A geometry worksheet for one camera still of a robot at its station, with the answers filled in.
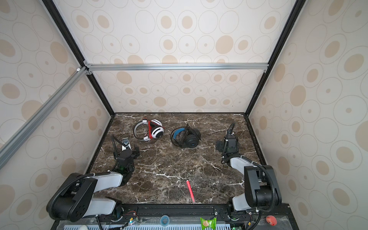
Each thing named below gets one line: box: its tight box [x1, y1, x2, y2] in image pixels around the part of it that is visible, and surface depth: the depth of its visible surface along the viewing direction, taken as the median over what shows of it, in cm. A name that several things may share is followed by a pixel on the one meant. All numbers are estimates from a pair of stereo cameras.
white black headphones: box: [133, 118, 165, 142], surface depth 106 cm
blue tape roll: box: [160, 214, 171, 227], surface depth 72 cm
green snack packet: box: [199, 217, 218, 230], surface depth 71 cm
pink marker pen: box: [185, 179, 196, 205], surface depth 83 cm
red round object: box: [265, 215, 278, 226], surface depth 71 cm
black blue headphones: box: [170, 123, 202, 149], surface depth 99 cm
